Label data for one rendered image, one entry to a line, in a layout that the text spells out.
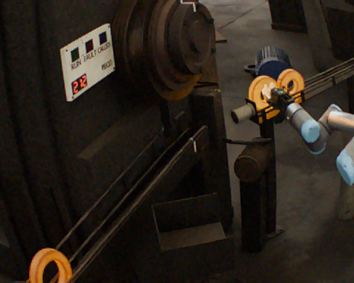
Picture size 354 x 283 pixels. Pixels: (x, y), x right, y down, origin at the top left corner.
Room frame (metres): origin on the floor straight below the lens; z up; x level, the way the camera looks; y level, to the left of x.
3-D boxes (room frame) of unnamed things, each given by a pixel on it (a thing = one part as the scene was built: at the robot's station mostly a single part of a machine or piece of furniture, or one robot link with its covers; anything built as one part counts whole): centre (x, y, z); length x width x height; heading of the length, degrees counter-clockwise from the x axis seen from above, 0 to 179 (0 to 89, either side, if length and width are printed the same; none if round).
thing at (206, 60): (1.96, -0.11, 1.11); 0.28 x 0.06 x 0.28; 149
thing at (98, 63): (1.77, 0.24, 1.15); 0.26 x 0.02 x 0.18; 149
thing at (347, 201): (2.26, -0.85, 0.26); 0.12 x 0.12 x 0.52
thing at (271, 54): (4.15, -0.82, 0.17); 0.57 x 0.31 x 0.34; 169
